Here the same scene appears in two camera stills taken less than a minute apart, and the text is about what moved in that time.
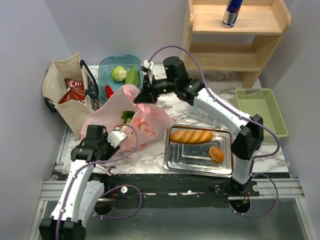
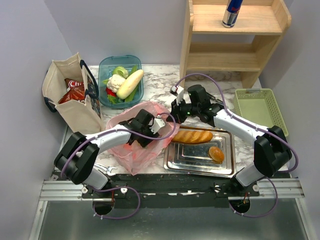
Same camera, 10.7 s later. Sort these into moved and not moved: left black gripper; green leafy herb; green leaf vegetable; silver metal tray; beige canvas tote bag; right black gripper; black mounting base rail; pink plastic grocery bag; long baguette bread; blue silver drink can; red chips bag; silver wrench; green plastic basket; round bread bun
Moved: green leafy herb; green leaf vegetable; right black gripper; pink plastic grocery bag; left black gripper
Not moved: red chips bag; round bread bun; green plastic basket; blue silver drink can; silver wrench; silver metal tray; long baguette bread; beige canvas tote bag; black mounting base rail
